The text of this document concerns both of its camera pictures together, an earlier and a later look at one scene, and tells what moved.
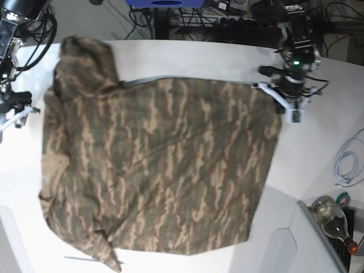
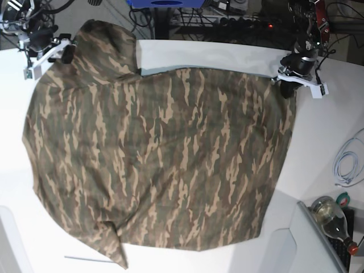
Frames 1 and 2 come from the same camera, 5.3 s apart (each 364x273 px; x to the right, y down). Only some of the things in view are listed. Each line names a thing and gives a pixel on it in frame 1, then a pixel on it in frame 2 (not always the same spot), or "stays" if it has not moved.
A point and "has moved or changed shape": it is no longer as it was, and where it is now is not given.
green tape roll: (343, 199) stays
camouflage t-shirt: (172, 166) has moved or changed shape
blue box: (165, 4) stays
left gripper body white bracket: (18, 117) → (45, 41)
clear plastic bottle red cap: (328, 213) stays
